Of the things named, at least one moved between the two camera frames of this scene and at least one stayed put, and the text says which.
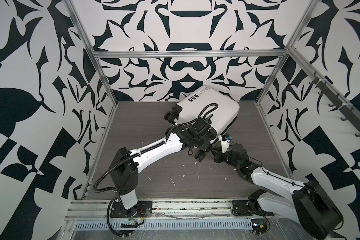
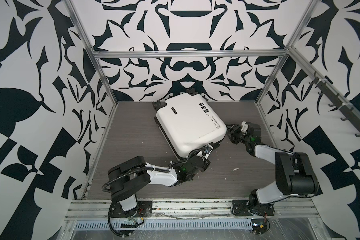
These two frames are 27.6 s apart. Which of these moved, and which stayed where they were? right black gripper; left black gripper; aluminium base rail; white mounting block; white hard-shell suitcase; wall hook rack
Moved: white hard-shell suitcase; left black gripper; white mounting block; right black gripper
Stayed: wall hook rack; aluminium base rail
